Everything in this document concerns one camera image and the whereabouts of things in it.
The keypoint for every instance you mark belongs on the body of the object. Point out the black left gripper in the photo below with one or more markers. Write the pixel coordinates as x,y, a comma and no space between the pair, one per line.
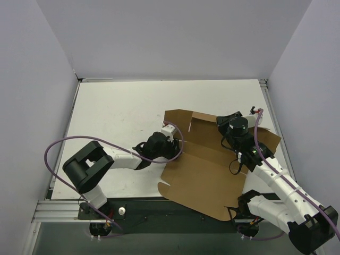
175,148

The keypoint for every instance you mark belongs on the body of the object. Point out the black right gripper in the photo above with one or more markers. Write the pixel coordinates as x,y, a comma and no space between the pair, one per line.
225,120

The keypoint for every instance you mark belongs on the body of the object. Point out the brown cardboard box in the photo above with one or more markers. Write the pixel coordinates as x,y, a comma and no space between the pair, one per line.
200,178

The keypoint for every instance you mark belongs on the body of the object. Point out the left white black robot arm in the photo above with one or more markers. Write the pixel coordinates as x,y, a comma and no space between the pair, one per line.
89,165

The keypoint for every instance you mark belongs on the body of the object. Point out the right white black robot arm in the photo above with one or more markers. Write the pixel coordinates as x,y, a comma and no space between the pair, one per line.
308,224

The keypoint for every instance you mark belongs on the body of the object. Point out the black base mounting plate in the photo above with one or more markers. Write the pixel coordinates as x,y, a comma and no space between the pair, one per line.
161,216

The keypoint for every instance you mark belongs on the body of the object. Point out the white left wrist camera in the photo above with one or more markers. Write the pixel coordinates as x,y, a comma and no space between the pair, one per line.
168,130

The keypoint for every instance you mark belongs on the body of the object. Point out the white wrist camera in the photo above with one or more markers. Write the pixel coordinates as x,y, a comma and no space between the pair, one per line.
168,130
252,117

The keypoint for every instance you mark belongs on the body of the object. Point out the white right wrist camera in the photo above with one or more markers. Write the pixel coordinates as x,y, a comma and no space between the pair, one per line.
252,117

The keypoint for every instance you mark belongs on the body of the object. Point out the aluminium frame rail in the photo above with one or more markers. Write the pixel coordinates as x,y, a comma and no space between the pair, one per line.
56,211

